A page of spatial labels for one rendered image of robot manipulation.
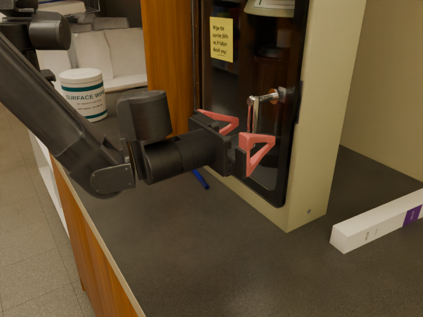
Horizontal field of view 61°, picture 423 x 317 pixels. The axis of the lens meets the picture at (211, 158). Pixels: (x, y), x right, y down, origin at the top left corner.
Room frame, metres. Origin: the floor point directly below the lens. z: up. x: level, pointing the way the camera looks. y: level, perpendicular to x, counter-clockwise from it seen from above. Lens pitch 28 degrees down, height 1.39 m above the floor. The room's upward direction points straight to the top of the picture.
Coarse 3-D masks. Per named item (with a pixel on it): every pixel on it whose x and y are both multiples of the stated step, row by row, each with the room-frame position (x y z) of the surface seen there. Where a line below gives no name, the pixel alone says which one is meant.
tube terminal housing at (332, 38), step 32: (320, 0) 0.53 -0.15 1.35; (352, 0) 0.57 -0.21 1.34; (320, 32) 0.54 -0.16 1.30; (352, 32) 0.58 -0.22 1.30; (320, 64) 0.54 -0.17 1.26; (352, 64) 0.59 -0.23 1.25; (320, 96) 0.55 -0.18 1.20; (320, 128) 0.56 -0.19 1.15; (320, 160) 0.57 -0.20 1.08; (288, 192) 0.54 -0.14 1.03; (320, 192) 0.57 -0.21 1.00; (288, 224) 0.53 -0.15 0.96
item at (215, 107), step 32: (224, 0) 0.69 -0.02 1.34; (256, 0) 0.62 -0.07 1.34; (288, 0) 0.56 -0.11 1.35; (256, 32) 0.61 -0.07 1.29; (288, 32) 0.55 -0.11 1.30; (224, 64) 0.69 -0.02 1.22; (256, 64) 0.61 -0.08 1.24; (288, 64) 0.55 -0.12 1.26; (224, 96) 0.69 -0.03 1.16; (288, 96) 0.54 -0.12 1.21; (288, 128) 0.53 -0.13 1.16; (288, 160) 0.53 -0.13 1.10; (256, 192) 0.59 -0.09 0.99
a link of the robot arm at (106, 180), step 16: (128, 96) 0.46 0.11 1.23; (144, 96) 0.45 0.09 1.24; (160, 96) 0.45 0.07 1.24; (128, 112) 0.44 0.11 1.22; (144, 112) 0.43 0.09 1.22; (160, 112) 0.44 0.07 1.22; (128, 128) 0.43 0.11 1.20; (144, 128) 0.43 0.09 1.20; (160, 128) 0.43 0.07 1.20; (128, 144) 0.46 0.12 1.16; (128, 160) 0.42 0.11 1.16; (96, 176) 0.39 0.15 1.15; (112, 176) 0.40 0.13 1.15; (128, 176) 0.40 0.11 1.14
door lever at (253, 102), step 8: (256, 96) 0.54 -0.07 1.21; (264, 96) 0.55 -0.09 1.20; (272, 96) 0.56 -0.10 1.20; (248, 104) 0.54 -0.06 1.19; (256, 104) 0.54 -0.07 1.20; (248, 112) 0.54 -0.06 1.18; (256, 112) 0.54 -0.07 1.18; (248, 120) 0.54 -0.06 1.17; (256, 120) 0.54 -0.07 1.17; (248, 128) 0.54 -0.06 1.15; (256, 128) 0.54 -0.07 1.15; (256, 144) 0.54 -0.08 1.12
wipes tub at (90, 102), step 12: (72, 72) 1.13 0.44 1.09; (84, 72) 1.13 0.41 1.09; (96, 72) 1.14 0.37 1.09; (72, 84) 1.07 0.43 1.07; (84, 84) 1.08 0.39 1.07; (96, 84) 1.10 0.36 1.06; (72, 96) 1.07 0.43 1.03; (84, 96) 1.07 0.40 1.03; (96, 96) 1.10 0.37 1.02; (84, 108) 1.07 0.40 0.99; (96, 108) 1.09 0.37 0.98; (96, 120) 1.09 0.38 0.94
